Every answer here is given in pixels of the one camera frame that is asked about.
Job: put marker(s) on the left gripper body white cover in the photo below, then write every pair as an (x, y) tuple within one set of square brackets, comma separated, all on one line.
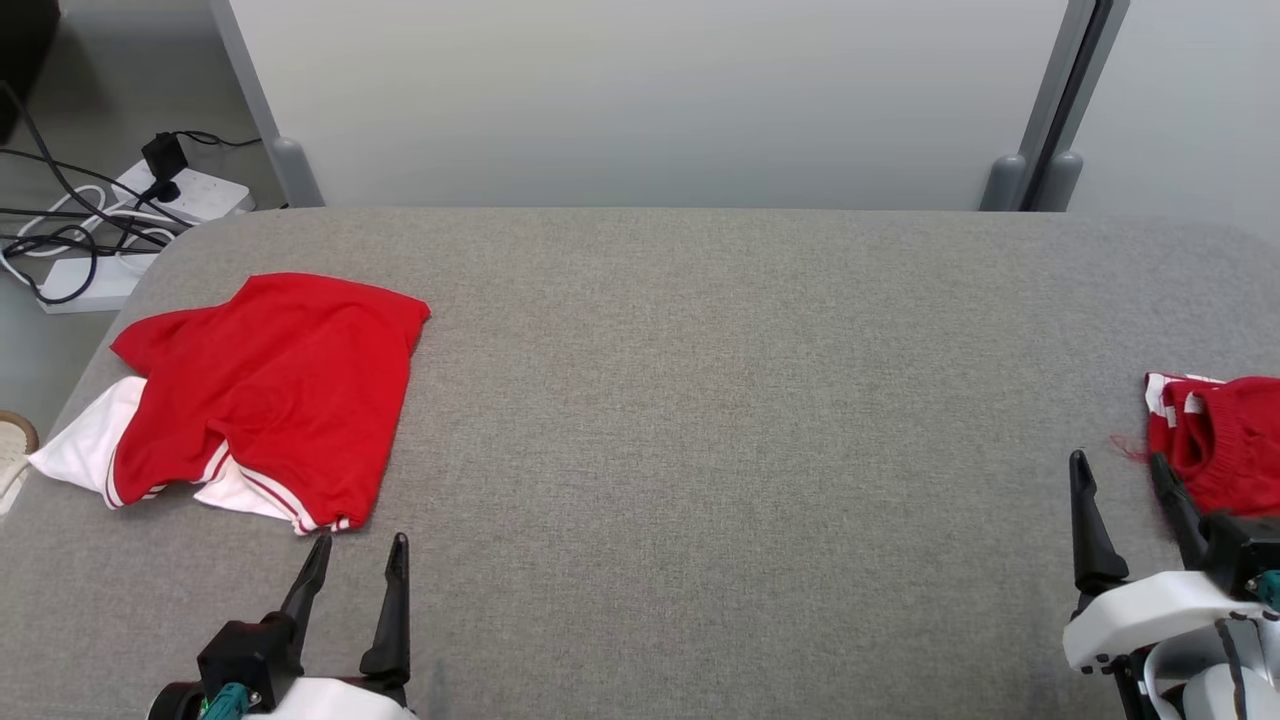
[(340, 700)]

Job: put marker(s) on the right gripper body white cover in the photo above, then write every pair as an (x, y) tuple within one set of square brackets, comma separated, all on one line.
[(1150, 610)]

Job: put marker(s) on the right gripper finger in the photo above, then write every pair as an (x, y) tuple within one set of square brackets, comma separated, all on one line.
[(1092, 550), (1185, 520)]

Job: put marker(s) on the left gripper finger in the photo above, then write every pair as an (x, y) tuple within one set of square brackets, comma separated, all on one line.
[(393, 630), (308, 590)]

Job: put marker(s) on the red shorts with white stripes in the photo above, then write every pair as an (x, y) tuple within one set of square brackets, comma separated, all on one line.
[(1230, 450)]

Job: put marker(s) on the red jersey with white sleeves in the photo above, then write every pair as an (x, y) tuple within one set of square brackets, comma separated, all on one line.
[(290, 390)]

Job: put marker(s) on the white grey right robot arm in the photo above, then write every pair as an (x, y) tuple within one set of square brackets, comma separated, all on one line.
[(1230, 700)]

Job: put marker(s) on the beige shoe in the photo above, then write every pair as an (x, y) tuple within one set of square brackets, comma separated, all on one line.
[(12, 445)]

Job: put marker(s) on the grey fabric sofa cushion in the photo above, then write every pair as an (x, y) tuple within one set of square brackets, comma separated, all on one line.
[(700, 420)]

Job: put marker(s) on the plain white power strip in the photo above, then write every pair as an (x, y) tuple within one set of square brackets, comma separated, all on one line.
[(95, 285)]

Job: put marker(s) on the white power strip with adapter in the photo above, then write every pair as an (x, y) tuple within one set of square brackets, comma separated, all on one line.
[(205, 190)]

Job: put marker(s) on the narrow white partition panel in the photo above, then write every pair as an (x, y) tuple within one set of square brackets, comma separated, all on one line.
[(1180, 100)]

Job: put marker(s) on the black power adapter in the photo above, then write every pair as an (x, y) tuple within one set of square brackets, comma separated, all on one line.
[(163, 155)]

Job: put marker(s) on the wide white partition panel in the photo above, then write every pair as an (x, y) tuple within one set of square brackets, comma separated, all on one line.
[(650, 100)]

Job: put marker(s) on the black furniture piece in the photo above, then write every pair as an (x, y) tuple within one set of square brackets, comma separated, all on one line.
[(25, 50)]

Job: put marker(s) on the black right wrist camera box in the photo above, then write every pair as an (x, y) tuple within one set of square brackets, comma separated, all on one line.
[(1235, 545)]

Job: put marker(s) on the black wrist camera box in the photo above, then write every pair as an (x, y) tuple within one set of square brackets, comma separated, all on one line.
[(245, 655), (1235, 545)]

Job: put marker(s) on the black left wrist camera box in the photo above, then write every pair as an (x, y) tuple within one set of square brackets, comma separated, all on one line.
[(245, 655)]

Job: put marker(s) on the dark grey partition post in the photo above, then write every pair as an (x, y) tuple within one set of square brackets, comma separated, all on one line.
[(1062, 185)]

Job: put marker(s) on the light grey partition post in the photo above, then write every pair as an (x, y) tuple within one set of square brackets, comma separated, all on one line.
[(1005, 185)]

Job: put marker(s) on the grey partition post with foot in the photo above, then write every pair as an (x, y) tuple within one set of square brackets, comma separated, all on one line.
[(295, 175)]

